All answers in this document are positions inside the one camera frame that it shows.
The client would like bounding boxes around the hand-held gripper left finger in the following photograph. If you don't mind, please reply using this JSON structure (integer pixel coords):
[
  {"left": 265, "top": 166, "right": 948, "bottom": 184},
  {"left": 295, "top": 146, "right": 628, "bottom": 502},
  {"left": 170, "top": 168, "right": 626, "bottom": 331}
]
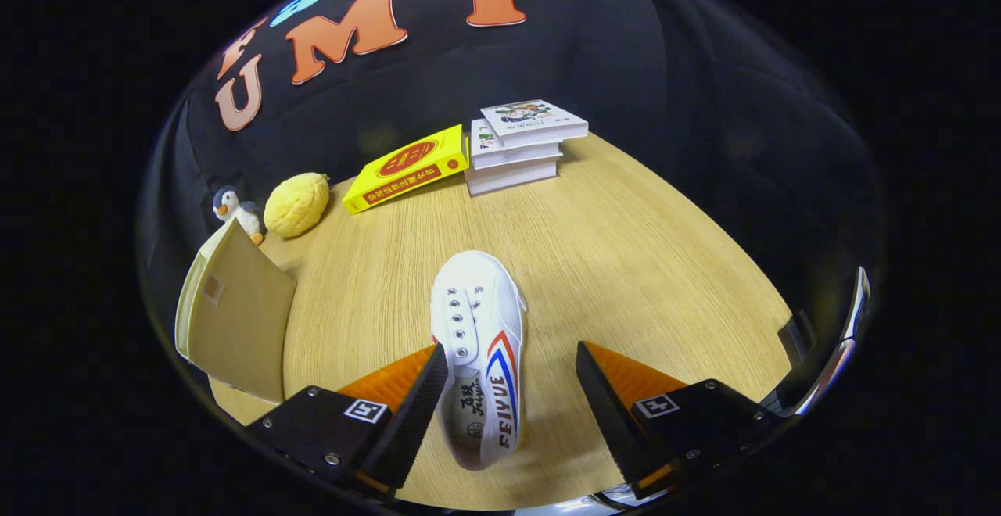
[{"left": 246, "top": 344, "right": 450, "bottom": 500}]

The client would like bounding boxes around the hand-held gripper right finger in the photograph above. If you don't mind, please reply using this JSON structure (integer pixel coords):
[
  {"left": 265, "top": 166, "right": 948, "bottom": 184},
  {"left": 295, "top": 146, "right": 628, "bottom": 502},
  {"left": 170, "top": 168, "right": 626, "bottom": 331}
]
[{"left": 576, "top": 341, "right": 783, "bottom": 500}]

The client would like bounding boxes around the white canvas shoe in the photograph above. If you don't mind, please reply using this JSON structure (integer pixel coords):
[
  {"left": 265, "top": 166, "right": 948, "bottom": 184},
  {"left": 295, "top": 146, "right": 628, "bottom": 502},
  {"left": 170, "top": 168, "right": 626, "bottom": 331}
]
[{"left": 430, "top": 250, "right": 528, "bottom": 471}]

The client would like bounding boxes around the beige fabric storage box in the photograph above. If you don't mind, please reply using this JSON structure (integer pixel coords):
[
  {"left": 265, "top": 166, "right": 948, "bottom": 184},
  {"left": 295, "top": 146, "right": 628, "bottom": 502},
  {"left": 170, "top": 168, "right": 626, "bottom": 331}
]
[{"left": 174, "top": 219, "right": 298, "bottom": 405}]

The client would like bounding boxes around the yellow round plush bread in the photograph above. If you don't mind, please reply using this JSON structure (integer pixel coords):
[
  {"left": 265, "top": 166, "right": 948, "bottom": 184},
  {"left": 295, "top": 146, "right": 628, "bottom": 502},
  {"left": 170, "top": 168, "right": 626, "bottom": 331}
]
[{"left": 264, "top": 173, "right": 332, "bottom": 238}]

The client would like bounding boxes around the yellow book with red label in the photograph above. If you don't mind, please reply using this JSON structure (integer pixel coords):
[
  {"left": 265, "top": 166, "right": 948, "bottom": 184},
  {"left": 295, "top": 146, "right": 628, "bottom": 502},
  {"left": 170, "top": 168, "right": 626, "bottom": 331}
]
[{"left": 342, "top": 124, "right": 470, "bottom": 215}]

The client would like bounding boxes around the white paperback book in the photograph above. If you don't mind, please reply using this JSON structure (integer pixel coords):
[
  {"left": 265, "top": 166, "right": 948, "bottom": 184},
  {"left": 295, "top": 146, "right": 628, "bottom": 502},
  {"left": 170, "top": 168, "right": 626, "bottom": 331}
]
[
  {"left": 464, "top": 158, "right": 559, "bottom": 197},
  {"left": 469, "top": 119, "right": 564, "bottom": 170}
]

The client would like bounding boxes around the penguin plush toy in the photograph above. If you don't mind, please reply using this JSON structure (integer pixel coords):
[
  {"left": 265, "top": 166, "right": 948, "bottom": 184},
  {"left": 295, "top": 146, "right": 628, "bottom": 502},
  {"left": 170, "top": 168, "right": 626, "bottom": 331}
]
[{"left": 212, "top": 185, "right": 265, "bottom": 246}]

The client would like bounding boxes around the white illustrated cover book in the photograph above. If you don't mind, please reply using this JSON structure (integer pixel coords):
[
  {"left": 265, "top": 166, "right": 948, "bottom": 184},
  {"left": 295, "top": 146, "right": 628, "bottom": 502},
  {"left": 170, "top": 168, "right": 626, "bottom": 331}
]
[{"left": 480, "top": 99, "right": 589, "bottom": 149}]

